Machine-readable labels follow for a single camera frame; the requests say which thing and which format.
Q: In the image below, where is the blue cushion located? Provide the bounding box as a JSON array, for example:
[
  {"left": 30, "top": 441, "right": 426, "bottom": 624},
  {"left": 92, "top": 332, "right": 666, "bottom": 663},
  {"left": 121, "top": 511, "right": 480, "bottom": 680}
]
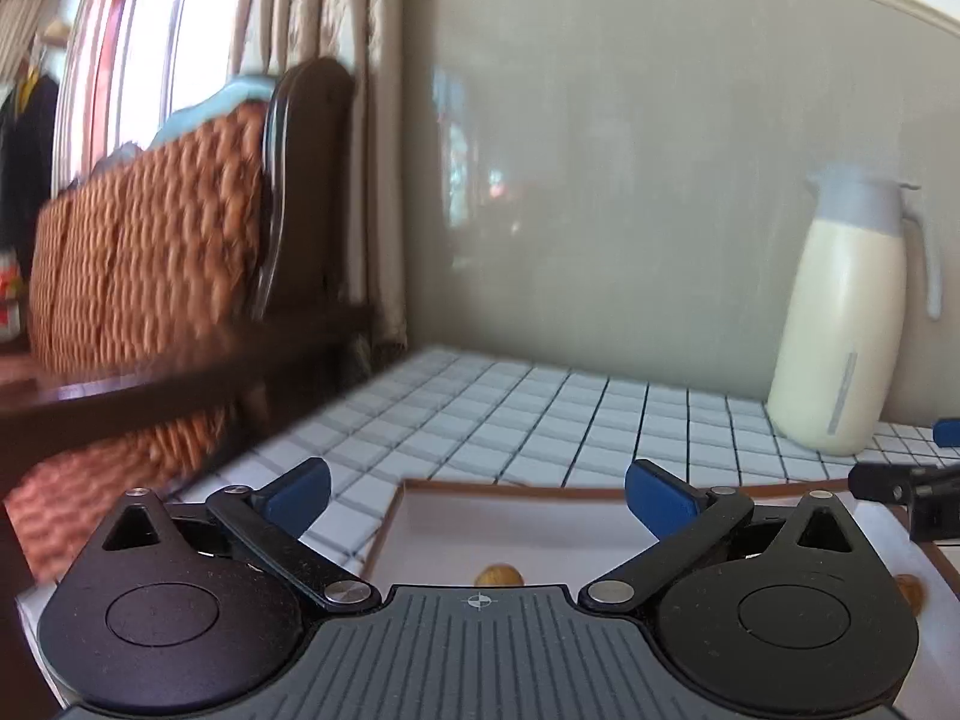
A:
[{"left": 96, "top": 75, "right": 275, "bottom": 167}]

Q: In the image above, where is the beige patterned curtain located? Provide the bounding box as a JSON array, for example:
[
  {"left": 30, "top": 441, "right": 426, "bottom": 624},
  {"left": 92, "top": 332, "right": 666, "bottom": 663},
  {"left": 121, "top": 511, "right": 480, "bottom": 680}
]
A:
[{"left": 225, "top": 0, "right": 467, "bottom": 352}]

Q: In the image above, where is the dark hanging garment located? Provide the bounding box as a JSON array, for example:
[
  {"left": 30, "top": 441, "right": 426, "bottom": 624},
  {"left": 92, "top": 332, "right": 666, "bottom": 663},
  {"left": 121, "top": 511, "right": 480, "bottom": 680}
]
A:
[{"left": 0, "top": 64, "right": 62, "bottom": 260}]

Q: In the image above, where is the orange woven chair cushion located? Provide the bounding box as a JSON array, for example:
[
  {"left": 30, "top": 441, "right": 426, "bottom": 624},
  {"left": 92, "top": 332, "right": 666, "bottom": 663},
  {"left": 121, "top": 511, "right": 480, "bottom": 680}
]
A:
[{"left": 4, "top": 101, "right": 272, "bottom": 580}]

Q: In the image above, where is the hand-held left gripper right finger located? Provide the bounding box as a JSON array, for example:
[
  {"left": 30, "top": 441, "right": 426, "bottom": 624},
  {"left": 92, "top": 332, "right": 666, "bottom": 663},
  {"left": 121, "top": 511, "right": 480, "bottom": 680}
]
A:
[{"left": 580, "top": 458, "right": 872, "bottom": 614}]

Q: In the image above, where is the dark wooden armchair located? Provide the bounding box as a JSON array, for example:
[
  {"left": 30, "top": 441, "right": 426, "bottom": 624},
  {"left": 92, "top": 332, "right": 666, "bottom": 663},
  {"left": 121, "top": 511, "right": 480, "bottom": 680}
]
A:
[{"left": 0, "top": 56, "right": 377, "bottom": 590}]

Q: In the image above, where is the brown cardboard tray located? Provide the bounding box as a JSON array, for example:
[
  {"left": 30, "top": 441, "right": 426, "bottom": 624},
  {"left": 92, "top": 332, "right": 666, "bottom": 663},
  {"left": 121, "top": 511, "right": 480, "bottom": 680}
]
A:
[{"left": 358, "top": 475, "right": 960, "bottom": 720}]

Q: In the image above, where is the pinkish orange small fruit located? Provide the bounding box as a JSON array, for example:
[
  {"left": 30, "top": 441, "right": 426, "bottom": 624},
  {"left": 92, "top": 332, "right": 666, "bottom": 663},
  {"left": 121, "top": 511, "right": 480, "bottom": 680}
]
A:
[{"left": 892, "top": 574, "right": 926, "bottom": 616}]

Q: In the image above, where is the cream thermos jug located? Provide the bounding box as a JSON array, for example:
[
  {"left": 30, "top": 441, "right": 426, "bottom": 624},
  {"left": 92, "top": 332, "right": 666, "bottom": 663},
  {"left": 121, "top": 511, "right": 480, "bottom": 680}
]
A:
[{"left": 765, "top": 169, "right": 944, "bottom": 457}]

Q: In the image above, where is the white checked tablecloth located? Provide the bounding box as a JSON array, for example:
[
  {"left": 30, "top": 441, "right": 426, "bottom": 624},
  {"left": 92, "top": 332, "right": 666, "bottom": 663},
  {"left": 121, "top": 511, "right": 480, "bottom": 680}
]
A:
[{"left": 15, "top": 346, "right": 960, "bottom": 620}]

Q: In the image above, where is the red framed window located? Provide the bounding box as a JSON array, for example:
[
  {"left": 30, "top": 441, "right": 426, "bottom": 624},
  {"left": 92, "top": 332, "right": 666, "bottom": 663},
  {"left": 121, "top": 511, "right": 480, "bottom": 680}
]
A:
[{"left": 51, "top": 0, "right": 260, "bottom": 192}]

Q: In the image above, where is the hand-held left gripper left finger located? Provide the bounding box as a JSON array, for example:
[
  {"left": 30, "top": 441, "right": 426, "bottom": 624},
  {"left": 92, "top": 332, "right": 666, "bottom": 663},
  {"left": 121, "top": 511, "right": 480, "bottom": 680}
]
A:
[{"left": 84, "top": 457, "right": 382, "bottom": 614}]

